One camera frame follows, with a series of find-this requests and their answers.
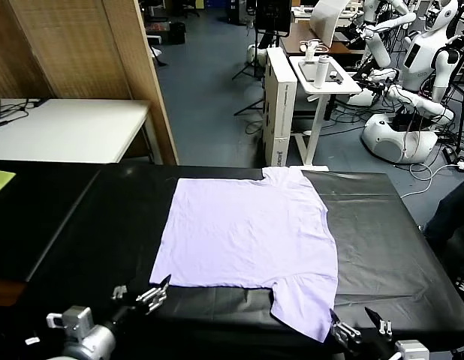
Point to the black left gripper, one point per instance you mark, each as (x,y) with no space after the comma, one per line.
(123,315)

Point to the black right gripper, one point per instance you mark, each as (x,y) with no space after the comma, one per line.
(371,350)

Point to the lavender T-shirt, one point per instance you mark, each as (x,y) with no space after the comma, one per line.
(247,232)

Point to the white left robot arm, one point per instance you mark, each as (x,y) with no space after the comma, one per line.
(93,343)

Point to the black plastic table cover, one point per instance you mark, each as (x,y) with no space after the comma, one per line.
(367,232)

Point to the person's leg in blue jeans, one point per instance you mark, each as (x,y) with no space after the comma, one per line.
(453,213)

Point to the yellow-green cloth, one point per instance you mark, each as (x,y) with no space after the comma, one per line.
(0,182)

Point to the white rectangular table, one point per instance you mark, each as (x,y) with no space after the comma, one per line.
(74,127)

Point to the white mobile stand desk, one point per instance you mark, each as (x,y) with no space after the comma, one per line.
(318,112)

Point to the tall white cardboard box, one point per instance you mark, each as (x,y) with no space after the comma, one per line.
(279,112)

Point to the small black gadget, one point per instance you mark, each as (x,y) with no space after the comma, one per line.
(335,76)

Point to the bamboo folding screen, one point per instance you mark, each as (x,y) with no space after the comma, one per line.
(78,45)

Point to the black tripod stand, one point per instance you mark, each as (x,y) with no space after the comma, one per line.
(254,63)

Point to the white bottle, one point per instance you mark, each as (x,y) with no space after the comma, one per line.
(321,71)

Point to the grey tablet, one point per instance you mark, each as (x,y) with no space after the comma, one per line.
(307,71)

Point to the black trash bin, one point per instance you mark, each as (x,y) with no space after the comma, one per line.
(176,33)

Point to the white humanoid robot with base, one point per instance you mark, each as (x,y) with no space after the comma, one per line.
(419,56)

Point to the small white desk gadget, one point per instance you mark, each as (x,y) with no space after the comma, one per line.
(310,50)

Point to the brown wooden desk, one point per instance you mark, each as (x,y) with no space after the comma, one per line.
(296,43)

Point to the black monitor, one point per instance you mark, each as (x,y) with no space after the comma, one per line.
(273,15)

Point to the white curved panel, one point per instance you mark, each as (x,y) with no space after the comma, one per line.
(326,18)

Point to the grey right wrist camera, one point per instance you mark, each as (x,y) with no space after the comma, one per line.
(412,350)

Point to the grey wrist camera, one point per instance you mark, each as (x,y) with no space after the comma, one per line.
(72,318)
(412,350)

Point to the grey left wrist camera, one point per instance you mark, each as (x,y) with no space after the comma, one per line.
(72,318)

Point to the black camera tripod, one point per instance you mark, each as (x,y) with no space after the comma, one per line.
(461,105)

